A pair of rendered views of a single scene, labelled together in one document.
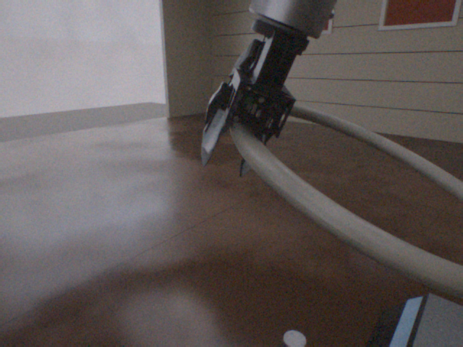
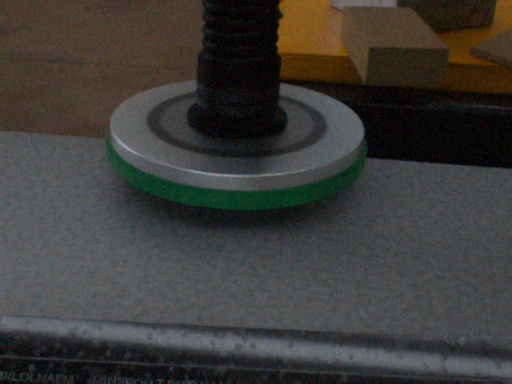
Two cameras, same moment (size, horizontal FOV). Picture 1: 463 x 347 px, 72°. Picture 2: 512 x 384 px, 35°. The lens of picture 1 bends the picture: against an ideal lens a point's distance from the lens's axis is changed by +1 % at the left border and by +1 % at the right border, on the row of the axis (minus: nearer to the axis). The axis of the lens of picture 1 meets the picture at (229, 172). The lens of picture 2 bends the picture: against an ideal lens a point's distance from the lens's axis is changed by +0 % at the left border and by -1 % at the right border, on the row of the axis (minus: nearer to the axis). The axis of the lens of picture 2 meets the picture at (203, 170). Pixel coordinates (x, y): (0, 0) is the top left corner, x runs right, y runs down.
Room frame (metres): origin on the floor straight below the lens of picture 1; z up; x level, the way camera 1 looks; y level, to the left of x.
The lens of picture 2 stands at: (-0.30, -0.44, 1.12)
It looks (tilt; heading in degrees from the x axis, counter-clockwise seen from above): 26 degrees down; 325
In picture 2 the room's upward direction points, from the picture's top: 1 degrees clockwise
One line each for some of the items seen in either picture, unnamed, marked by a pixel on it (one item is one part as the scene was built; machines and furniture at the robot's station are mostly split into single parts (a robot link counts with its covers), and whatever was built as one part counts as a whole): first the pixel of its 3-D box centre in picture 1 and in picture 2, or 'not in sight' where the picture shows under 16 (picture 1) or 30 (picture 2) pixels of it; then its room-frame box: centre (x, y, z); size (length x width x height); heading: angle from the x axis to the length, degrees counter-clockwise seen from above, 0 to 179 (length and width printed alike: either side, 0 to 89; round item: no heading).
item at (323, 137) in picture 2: not in sight; (236, 126); (0.21, -0.83, 0.86); 0.21 x 0.21 x 0.01
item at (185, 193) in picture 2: not in sight; (236, 130); (0.21, -0.83, 0.85); 0.22 x 0.22 x 0.04
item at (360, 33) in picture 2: not in sight; (389, 43); (0.44, -1.25, 0.81); 0.20 x 0.10 x 0.05; 146
